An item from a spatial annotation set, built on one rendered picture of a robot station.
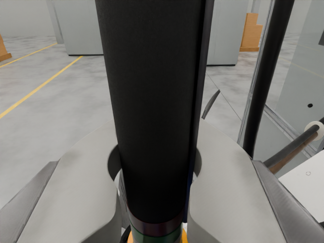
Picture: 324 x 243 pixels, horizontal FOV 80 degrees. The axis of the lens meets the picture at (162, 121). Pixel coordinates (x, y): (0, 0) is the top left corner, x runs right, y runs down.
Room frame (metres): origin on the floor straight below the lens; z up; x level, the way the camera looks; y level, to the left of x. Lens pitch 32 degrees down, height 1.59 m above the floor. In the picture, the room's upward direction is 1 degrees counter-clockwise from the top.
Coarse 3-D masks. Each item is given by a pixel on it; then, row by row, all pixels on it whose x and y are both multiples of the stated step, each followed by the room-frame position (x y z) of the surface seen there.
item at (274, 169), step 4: (316, 132) 0.25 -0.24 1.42; (312, 136) 0.24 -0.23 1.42; (316, 136) 0.24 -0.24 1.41; (308, 140) 0.23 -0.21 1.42; (312, 140) 0.23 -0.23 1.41; (304, 144) 0.22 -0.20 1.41; (308, 144) 0.22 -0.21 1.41; (296, 148) 0.21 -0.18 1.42; (300, 148) 0.21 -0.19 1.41; (292, 152) 0.20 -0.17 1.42; (296, 152) 0.20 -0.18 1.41; (288, 156) 0.19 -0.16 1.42; (292, 156) 0.19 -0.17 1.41; (284, 160) 0.19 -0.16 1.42; (288, 160) 0.19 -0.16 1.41; (276, 164) 0.18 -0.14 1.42; (280, 164) 0.18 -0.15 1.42; (284, 164) 0.18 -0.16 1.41; (272, 168) 0.17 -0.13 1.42; (276, 168) 0.17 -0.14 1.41; (280, 168) 0.17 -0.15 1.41; (272, 172) 0.17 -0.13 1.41; (276, 172) 0.17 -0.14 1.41
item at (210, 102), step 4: (216, 92) 0.38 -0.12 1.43; (212, 96) 0.40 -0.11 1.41; (216, 96) 0.36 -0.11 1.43; (212, 100) 0.36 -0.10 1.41; (208, 104) 0.39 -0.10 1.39; (212, 104) 0.35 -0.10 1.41; (204, 108) 0.44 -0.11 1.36; (208, 108) 0.35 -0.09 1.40; (204, 112) 0.38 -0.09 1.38; (204, 116) 0.34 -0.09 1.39
